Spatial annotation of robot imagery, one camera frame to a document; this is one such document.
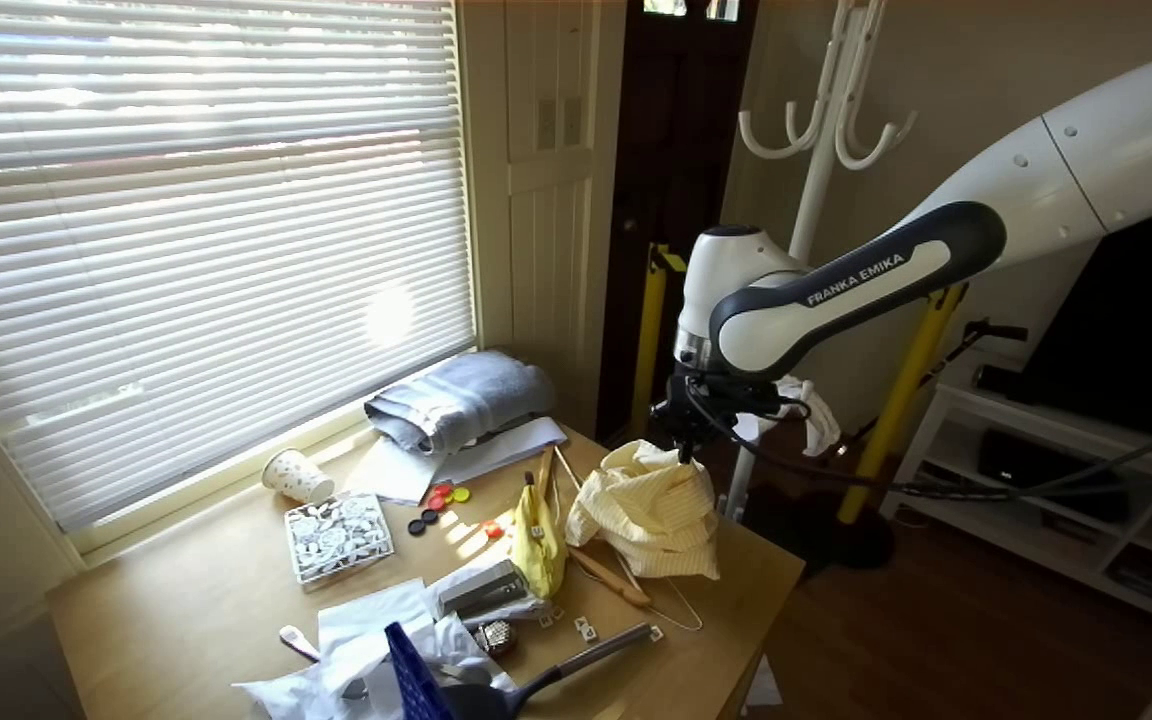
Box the large white window blind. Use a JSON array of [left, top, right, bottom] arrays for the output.
[[0, 0, 479, 536]]

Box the black brush metal handle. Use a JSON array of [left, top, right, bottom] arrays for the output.
[[446, 624, 659, 720]]

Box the cream panelled door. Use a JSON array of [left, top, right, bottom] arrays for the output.
[[459, 0, 633, 433]]

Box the black television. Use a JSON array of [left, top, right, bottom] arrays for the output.
[[1020, 215, 1152, 444]]

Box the black media device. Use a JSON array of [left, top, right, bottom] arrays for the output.
[[976, 426, 1131, 525]]

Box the white shelf unit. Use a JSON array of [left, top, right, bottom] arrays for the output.
[[875, 333, 1152, 635]]

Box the dark wooden door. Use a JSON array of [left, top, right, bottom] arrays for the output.
[[597, 0, 764, 444]]

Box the yellow banana toy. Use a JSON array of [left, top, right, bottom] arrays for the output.
[[509, 457, 573, 602]]

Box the white cloth on rack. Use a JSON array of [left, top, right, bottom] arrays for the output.
[[732, 373, 846, 460]]

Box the silver grey box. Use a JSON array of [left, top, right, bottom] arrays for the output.
[[429, 554, 550, 633]]

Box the crumpled white plastic bag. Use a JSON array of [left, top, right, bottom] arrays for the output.
[[230, 574, 526, 720]]

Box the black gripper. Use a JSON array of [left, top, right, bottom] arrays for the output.
[[644, 373, 738, 462]]

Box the folded grey towel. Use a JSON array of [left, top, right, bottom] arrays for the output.
[[359, 348, 555, 460]]

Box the white paper cup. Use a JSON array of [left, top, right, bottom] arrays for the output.
[[261, 448, 339, 507]]

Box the large white paper sheet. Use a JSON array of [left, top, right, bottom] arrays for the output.
[[339, 410, 573, 507]]

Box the slanted yellow barrier post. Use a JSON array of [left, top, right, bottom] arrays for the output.
[[837, 280, 972, 527]]

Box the white coat rack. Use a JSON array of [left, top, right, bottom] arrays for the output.
[[723, 0, 921, 525]]

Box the white patterned box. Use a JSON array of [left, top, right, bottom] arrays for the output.
[[280, 492, 401, 596]]

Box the thin wooden stick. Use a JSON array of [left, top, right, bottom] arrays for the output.
[[549, 444, 655, 616]]

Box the pale yellow towel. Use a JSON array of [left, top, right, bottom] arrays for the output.
[[565, 437, 728, 586]]

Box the short yellow barrier post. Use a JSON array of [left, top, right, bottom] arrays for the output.
[[627, 241, 688, 444]]

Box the yellow black caution tape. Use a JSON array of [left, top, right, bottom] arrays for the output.
[[646, 241, 691, 280]]

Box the blue game grid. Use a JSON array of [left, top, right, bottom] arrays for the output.
[[378, 621, 459, 720]]

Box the black round post base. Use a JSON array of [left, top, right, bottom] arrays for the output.
[[747, 485, 898, 574]]

